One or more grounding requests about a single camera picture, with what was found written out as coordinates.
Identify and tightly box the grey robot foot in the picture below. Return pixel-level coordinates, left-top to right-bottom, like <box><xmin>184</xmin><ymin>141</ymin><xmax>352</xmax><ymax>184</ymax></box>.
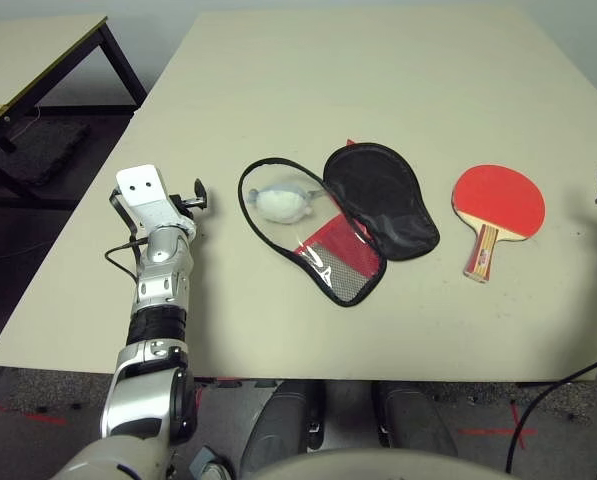
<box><xmin>239</xmin><ymin>381</ymin><xmax>327</xmax><ymax>480</ymax></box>
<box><xmin>371</xmin><ymin>380</ymin><xmax>460</xmax><ymax>459</ymax></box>

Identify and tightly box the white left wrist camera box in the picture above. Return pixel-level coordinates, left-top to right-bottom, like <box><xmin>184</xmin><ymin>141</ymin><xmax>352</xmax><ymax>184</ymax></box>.
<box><xmin>115</xmin><ymin>162</ymin><xmax>197</xmax><ymax>237</ymax></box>

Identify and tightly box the beige side table black frame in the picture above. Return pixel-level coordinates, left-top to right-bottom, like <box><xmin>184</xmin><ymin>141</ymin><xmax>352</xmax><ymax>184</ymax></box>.
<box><xmin>0</xmin><ymin>13</ymin><xmax>149</xmax><ymax>211</ymax></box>

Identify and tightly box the grey robot torso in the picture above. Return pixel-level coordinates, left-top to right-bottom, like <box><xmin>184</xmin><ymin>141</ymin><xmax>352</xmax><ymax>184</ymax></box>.
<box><xmin>256</xmin><ymin>446</ymin><xmax>525</xmax><ymax>480</ymax></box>

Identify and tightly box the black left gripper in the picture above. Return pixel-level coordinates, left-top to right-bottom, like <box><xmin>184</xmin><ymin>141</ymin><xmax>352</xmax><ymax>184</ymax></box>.
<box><xmin>170</xmin><ymin>177</ymin><xmax>212</xmax><ymax>218</ymax></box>

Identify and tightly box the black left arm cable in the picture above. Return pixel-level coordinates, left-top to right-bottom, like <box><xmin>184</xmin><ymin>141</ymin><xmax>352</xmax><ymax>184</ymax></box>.
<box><xmin>103</xmin><ymin>186</ymin><xmax>152</xmax><ymax>302</ymax></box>

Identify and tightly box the grey robot left foot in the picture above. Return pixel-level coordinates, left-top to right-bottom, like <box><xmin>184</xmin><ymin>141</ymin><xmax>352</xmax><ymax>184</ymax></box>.
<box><xmin>239</xmin><ymin>381</ymin><xmax>327</xmax><ymax>480</ymax></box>

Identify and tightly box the red black paddle case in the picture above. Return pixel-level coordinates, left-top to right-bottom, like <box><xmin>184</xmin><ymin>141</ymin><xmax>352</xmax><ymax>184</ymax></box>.
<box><xmin>237</xmin><ymin>139</ymin><xmax>441</xmax><ymax>308</ymax></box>

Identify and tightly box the red ping-pong paddle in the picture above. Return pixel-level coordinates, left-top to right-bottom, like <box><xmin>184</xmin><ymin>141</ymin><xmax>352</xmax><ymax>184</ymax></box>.
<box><xmin>449</xmin><ymin>162</ymin><xmax>548</xmax><ymax>285</ymax></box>

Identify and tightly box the black foam mat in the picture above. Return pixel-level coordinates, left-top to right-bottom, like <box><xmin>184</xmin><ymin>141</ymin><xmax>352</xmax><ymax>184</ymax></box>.
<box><xmin>0</xmin><ymin>116</ymin><xmax>92</xmax><ymax>188</ymax></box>

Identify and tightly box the grey robot right foot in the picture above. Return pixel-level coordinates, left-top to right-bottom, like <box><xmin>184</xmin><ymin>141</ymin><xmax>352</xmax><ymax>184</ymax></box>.
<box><xmin>371</xmin><ymin>380</ymin><xmax>460</xmax><ymax>459</ymax></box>

